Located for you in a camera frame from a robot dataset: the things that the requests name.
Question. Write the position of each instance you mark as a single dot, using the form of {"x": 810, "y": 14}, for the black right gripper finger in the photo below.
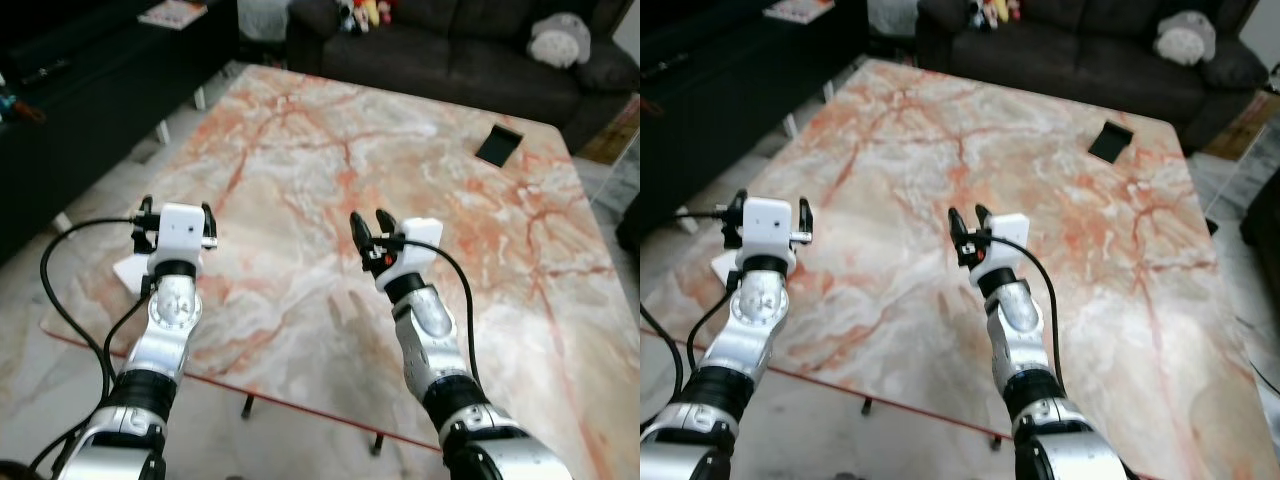
{"x": 957, "y": 226}
{"x": 385, "y": 224}
{"x": 983, "y": 219}
{"x": 360, "y": 230}

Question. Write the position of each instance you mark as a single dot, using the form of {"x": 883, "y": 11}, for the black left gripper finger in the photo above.
{"x": 147, "y": 206}
{"x": 738, "y": 200}
{"x": 804, "y": 218}
{"x": 208, "y": 222}

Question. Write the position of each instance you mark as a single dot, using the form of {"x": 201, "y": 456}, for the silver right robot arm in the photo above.
{"x": 425, "y": 320}
{"x": 1015, "y": 320}

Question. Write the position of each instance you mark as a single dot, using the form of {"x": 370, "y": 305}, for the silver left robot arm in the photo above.
{"x": 755, "y": 320}
{"x": 165, "y": 330}

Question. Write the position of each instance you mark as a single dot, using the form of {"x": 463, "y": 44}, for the white paper scrap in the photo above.
{"x": 132, "y": 272}
{"x": 725, "y": 266}

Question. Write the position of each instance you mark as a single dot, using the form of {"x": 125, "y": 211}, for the black low cabinet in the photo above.
{"x": 80, "y": 150}
{"x": 700, "y": 130}

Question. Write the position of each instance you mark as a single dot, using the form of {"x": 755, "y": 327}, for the flat black rectangular object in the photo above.
{"x": 1111, "y": 142}
{"x": 499, "y": 146}

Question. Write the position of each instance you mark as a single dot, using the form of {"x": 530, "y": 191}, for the brown patterned rug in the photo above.
{"x": 1240, "y": 125}
{"x": 612, "y": 132}

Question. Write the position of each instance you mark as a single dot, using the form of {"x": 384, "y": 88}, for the dark grey sofa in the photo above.
{"x": 1070, "y": 70}
{"x": 450, "y": 70}

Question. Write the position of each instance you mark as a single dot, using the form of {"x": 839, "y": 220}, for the pink white book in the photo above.
{"x": 172, "y": 14}
{"x": 798, "y": 10}

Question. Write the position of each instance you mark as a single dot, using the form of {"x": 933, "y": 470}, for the colourful plush toys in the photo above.
{"x": 993, "y": 10}
{"x": 365, "y": 14}

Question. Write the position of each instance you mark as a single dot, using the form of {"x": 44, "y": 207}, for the grey round plush toy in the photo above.
{"x": 1185, "y": 38}
{"x": 558, "y": 42}

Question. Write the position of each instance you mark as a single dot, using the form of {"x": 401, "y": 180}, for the dark furniture piece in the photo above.
{"x": 1262, "y": 245}

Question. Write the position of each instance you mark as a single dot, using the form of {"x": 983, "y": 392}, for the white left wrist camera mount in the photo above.
{"x": 180, "y": 235}
{"x": 768, "y": 228}

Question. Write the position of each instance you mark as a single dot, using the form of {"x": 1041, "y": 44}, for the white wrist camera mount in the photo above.
{"x": 420, "y": 245}
{"x": 180, "y": 235}
{"x": 768, "y": 228}
{"x": 1008, "y": 240}

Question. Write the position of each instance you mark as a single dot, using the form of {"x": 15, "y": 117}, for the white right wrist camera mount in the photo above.
{"x": 1008, "y": 240}
{"x": 420, "y": 245}

